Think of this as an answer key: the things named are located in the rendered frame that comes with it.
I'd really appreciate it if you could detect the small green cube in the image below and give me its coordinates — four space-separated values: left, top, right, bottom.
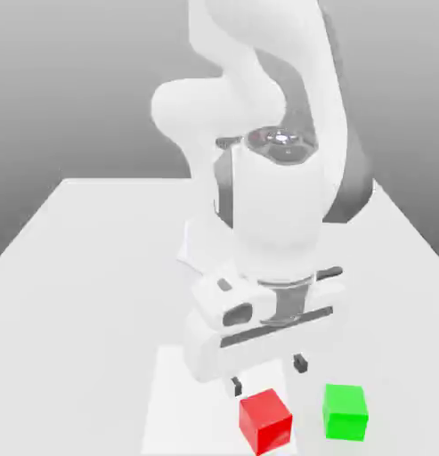
321 383 370 444

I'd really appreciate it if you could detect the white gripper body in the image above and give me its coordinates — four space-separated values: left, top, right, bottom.
183 280 347 385

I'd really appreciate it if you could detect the small red cube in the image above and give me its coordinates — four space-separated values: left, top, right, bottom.
238 387 294 456

